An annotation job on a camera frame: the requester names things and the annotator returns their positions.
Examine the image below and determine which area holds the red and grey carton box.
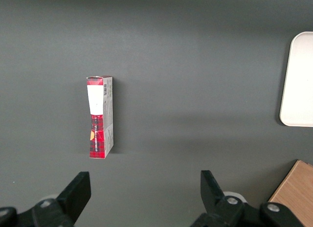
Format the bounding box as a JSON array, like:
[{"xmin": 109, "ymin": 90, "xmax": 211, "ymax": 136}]
[{"xmin": 86, "ymin": 75, "xmax": 114, "ymax": 160}]

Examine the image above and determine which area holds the beige plastic tray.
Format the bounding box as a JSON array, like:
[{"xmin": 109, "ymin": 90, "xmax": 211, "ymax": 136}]
[{"xmin": 279, "ymin": 31, "xmax": 313, "ymax": 128}]

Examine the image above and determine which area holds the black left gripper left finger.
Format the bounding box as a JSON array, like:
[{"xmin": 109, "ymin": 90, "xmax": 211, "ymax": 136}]
[{"xmin": 0, "ymin": 171, "xmax": 92, "ymax": 227}]

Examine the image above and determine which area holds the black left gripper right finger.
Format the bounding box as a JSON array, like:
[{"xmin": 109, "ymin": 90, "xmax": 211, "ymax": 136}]
[{"xmin": 192, "ymin": 170, "xmax": 307, "ymax": 227}]

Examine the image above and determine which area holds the wooden drawer cabinet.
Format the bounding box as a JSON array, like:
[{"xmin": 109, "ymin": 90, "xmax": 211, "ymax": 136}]
[{"xmin": 267, "ymin": 159, "xmax": 313, "ymax": 227}]

